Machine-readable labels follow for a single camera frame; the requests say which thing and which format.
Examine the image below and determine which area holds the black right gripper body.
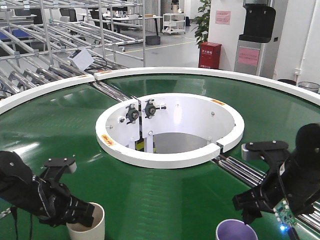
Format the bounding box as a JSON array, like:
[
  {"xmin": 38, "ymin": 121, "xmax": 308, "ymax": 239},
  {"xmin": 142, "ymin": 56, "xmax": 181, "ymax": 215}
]
[{"xmin": 232, "ymin": 174, "xmax": 293, "ymax": 225}]

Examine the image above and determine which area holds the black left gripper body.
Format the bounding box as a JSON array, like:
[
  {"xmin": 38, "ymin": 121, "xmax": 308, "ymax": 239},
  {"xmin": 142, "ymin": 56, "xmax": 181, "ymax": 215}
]
[{"xmin": 34, "ymin": 176, "xmax": 95, "ymax": 227}]

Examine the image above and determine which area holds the beige cup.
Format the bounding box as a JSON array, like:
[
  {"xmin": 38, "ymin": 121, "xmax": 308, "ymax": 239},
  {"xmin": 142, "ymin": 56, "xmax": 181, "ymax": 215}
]
[{"xmin": 66, "ymin": 202, "xmax": 105, "ymax": 240}]

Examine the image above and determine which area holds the purple cup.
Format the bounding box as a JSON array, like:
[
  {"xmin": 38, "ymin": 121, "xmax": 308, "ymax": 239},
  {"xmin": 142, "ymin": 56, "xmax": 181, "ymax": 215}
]
[{"xmin": 215, "ymin": 219, "xmax": 258, "ymax": 240}]

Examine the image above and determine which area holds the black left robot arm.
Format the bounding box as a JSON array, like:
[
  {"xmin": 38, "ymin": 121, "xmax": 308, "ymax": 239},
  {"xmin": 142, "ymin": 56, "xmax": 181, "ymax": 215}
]
[{"xmin": 0, "ymin": 151, "xmax": 95, "ymax": 228}]

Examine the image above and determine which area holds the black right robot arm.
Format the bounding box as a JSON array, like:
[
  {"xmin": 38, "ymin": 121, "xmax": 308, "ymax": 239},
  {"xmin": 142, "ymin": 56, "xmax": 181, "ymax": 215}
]
[{"xmin": 232, "ymin": 123, "xmax": 320, "ymax": 224}]

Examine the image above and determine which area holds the steel conveyor rollers right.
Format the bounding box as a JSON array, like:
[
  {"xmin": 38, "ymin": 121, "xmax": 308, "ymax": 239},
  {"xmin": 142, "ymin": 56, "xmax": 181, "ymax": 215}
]
[{"xmin": 211, "ymin": 156, "xmax": 320, "ymax": 234}]

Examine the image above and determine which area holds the white outer conveyor rim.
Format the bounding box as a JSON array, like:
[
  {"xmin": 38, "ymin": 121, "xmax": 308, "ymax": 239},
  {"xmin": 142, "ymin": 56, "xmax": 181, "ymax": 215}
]
[{"xmin": 0, "ymin": 66, "xmax": 320, "ymax": 114}]

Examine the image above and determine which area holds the green circuit board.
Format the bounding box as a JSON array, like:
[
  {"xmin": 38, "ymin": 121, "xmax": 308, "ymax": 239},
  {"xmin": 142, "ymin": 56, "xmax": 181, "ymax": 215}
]
[{"xmin": 273, "ymin": 198, "xmax": 297, "ymax": 232}]

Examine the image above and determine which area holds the black water dispenser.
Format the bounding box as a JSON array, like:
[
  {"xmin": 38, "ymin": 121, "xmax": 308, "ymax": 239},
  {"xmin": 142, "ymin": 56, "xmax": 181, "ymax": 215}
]
[{"xmin": 234, "ymin": 0, "xmax": 276, "ymax": 78}]

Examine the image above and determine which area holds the white control box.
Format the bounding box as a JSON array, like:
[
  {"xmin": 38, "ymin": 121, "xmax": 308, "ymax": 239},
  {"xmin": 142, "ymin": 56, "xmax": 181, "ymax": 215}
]
[{"xmin": 67, "ymin": 47, "xmax": 94, "ymax": 71}]

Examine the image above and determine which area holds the red fire extinguisher cabinet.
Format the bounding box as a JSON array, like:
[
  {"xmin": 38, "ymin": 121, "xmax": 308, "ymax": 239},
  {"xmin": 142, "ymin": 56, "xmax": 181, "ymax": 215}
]
[{"xmin": 198, "ymin": 42, "xmax": 222, "ymax": 69}]

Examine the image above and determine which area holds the metal roller rack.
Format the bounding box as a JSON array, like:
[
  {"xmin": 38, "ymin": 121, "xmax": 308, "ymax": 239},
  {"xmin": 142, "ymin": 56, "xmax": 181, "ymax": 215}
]
[{"xmin": 0, "ymin": 0, "xmax": 145, "ymax": 99}]

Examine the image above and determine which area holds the green potted plant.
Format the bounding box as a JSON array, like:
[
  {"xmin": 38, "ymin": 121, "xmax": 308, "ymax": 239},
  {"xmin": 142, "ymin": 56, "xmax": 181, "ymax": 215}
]
[{"xmin": 194, "ymin": 0, "xmax": 211, "ymax": 49}]

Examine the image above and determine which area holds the black crate on floor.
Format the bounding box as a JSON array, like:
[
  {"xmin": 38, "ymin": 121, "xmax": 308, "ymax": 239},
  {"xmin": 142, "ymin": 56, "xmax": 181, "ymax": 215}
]
[{"xmin": 145, "ymin": 35, "xmax": 161, "ymax": 46}]

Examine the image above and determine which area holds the white wheeled cart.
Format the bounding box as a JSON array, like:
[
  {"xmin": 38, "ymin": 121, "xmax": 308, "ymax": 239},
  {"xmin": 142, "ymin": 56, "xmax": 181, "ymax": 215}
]
[{"xmin": 161, "ymin": 13, "xmax": 186, "ymax": 35}]

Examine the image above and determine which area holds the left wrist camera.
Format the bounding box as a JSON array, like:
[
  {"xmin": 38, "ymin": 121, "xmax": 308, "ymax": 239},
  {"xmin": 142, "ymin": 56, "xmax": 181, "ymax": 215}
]
[{"xmin": 40, "ymin": 157, "xmax": 77, "ymax": 183}]

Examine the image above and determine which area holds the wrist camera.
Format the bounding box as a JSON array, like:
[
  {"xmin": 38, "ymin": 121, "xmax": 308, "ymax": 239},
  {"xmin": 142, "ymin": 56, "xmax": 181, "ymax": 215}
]
[
  {"xmin": 241, "ymin": 140, "xmax": 290, "ymax": 173},
  {"xmin": 40, "ymin": 157, "xmax": 77, "ymax": 183}
]

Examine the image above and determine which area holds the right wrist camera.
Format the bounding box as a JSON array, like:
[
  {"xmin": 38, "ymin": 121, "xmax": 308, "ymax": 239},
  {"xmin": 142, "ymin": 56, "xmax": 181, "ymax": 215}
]
[{"xmin": 241, "ymin": 140, "xmax": 290, "ymax": 173}]

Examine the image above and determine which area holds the wire mesh waste basket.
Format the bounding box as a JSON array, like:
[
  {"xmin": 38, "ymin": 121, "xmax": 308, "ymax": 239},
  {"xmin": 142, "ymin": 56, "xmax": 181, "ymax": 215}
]
[{"xmin": 297, "ymin": 81, "xmax": 320, "ymax": 94}]

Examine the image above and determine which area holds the white inner conveyor ring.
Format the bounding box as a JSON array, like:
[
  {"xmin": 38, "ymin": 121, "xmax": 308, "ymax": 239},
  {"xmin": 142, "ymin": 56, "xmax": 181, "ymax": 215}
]
[{"xmin": 95, "ymin": 92, "xmax": 245, "ymax": 170}]

